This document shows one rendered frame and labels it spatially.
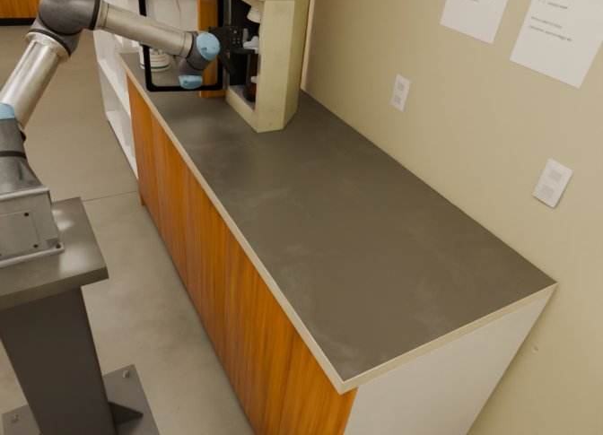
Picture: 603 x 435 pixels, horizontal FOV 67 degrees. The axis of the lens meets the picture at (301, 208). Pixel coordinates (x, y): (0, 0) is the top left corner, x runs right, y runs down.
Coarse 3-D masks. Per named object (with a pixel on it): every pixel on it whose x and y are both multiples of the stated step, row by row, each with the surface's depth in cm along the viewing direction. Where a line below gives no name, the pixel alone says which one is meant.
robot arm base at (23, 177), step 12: (0, 156) 99; (12, 156) 101; (24, 156) 105; (0, 168) 98; (12, 168) 100; (24, 168) 103; (0, 180) 97; (12, 180) 98; (24, 180) 100; (36, 180) 103; (0, 192) 96
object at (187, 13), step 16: (160, 0) 163; (176, 0) 165; (192, 0) 167; (208, 0) 169; (160, 16) 166; (176, 16) 168; (192, 16) 170; (208, 16) 172; (160, 64) 176; (160, 80) 180; (176, 80) 182; (208, 80) 186
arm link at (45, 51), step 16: (32, 32) 124; (48, 32) 125; (80, 32) 130; (32, 48) 124; (48, 48) 125; (64, 48) 128; (32, 64) 122; (48, 64) 125; (16, 80) 119; (32, 80) 121; (48, 80) 126; (0, 96) 117; (16, 96) 118; (32, 96) 121; (16, 112) 117; (32, 112) 123
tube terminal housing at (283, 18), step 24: (264, 0) 147; (288, 0) 151; (264, 24) 151; (288, 24) 155; (264, 48) 156; (288, 48) 160; (264, 72) 161; (288, 72) 166; (264, 96) 166; (288, 96) 175; (264, 120) 172; (288, 120) 184
